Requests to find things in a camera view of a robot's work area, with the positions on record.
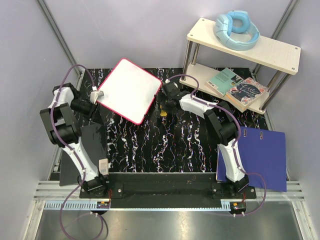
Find black flat panel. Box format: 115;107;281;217
59;124;107;186

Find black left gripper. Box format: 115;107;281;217
70;98;104;126

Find white barcode label tag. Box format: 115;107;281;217
98;158;109;176

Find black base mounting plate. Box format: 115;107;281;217
79;172;257;211

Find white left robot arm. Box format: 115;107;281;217
39;83;108;198

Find light blue headphones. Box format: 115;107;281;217
213;10;260;51

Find navy floral book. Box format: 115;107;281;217
225;77;269;112

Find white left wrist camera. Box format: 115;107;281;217
90;86;104;104

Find teal paperback book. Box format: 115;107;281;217
205;68;244;98

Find white two-tier shelf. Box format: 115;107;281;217
180;18;301;115

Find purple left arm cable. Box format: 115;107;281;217
51;64;109;240

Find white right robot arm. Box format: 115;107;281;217
157;82;249;199

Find blue ring binder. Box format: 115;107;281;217
216;126;287;192

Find pink-framed whiteboard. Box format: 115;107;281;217
97;58;162;125

